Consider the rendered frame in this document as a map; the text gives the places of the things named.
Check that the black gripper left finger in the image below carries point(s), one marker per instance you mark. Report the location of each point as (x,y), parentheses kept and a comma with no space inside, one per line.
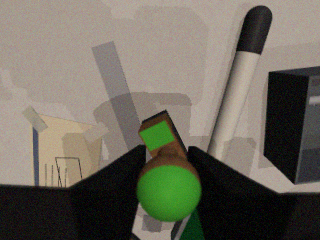
(102,206)

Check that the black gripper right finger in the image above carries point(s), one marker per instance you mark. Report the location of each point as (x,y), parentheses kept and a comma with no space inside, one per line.
(234,207)

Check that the beige paper card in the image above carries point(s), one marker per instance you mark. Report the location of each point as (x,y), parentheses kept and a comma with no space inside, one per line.
(62,152)

